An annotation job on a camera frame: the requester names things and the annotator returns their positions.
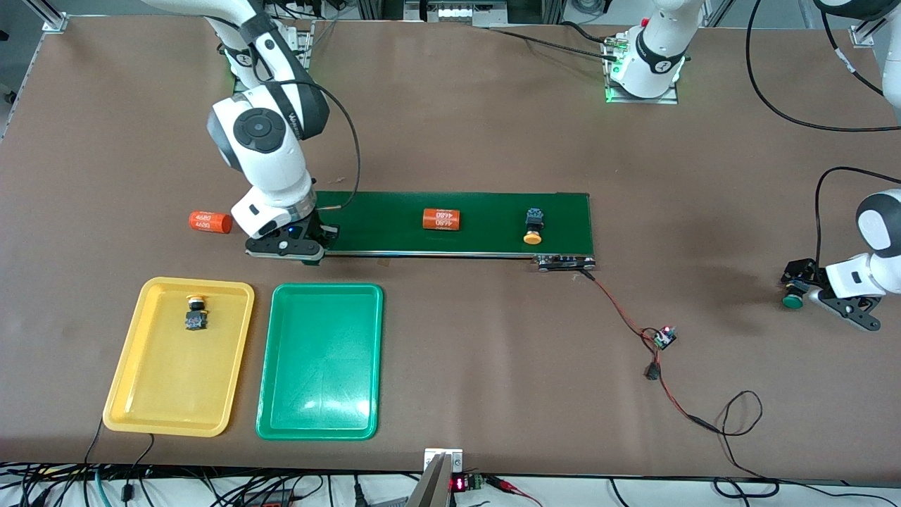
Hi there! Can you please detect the orange 4680 cylinder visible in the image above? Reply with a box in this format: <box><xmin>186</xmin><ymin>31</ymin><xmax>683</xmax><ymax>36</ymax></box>
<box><xmin>422</xmin><ymin>208</ymin><xmax>462</xmax><ymax>232</ymax></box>
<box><xmin>189</xmin><ymin>211</ymin><xmax>234</xmax><ymax>234</ymax></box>

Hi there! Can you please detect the yellow mushroom push button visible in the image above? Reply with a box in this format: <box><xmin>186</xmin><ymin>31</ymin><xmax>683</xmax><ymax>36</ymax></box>
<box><xmin>522</xmin><ymin>207</ymin><xmax>546</xmax><ymax>246</ymax></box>
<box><xmin>184</xmin><ymin>294</ymin><xmax>209</xmax><ymax>332</ymax></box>

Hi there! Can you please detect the green belt conveyor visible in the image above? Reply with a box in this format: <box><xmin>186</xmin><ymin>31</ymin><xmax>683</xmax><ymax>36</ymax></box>
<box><xmin>245</xmin><ymin>189</ymin><xmax>599</xmax><ymax>273</ymax></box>

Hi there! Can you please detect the green plastic tray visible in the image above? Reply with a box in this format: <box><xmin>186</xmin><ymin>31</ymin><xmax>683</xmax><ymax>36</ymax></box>
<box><xmin>256</xmin><ymin>283</ymin><xmax>384</xmax><ymax>442</ymax></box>

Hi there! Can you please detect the yellow plastic tray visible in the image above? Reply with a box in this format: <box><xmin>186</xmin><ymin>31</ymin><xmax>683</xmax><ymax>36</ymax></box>
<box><xmin>103</xmin><ymin>277</ymin><xmax>256</xmax><ymax>438</ymax></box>

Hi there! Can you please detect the red clip lead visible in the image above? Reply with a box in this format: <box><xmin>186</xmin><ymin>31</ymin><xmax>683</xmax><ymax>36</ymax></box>
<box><xmin>486</xmin><ymin>476</ymin><xmax>543</xmax><ymax>507</ymax></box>

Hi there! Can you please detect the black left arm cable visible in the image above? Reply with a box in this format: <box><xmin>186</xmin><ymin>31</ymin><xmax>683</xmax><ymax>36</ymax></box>
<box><xmin>745</xmin><ymin>0</ymin><xmax>901</xmax><ymax>272</ymax></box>

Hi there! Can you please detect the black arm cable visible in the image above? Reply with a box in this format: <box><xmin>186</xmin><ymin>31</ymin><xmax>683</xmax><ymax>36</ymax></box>
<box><xmin>745</xmin><ymin>0</ymin><xmax>901</xmax><ymax>272</ymax></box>
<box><xmin>303</xmin><ymin>81</ymin><xmax>362</xmax><ymax>212</ymax></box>

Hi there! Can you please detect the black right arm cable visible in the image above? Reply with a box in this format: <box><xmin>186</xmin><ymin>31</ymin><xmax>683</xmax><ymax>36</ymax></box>
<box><xmin>303</xmin><ymin>81</ymin><xmax>362</xmax><ymax>212</ymax></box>

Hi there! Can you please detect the thin black power cable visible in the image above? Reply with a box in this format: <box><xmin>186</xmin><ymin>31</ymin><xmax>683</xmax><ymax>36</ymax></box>
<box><xmin>714</xmin><ymin>389</ymin><xmax>781</xmax><ymax>494</ymax></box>

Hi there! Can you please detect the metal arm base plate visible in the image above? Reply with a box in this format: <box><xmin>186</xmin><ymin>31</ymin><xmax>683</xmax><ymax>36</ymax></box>
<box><xmin>290</xmin><ymin>20</ymin><xmax>314</xmax><ymax>78</ymax></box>
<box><xmin>604</xmin><ymin>35</ymin><xmax>680</xmax><ymax>105</ymax></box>

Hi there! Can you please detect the silver metal bracket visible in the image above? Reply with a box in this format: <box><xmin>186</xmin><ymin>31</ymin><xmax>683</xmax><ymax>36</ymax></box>
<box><xmin>424</xmin><ymin>447</ymin><xmax>464</xmax><ymax>474</ymax></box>

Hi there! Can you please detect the silver machine frame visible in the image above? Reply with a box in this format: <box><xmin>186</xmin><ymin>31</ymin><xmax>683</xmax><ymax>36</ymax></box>
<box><xmin>405</xmin><ymin>0</ymin><xmax>508</xmax><ymax>23</ymax></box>

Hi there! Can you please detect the black cable bundle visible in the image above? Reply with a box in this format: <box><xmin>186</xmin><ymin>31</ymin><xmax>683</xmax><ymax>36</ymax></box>
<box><xmin>486</xmin><ymin>20</ymin><xmax>624</xmax><ymax>61</ymax></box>

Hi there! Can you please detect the black cable with plug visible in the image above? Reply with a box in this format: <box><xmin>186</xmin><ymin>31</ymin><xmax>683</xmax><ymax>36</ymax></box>
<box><xmin>122</xmin><ymin>433</ymin><xmax>156</xmax><ymax>501</ymax></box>

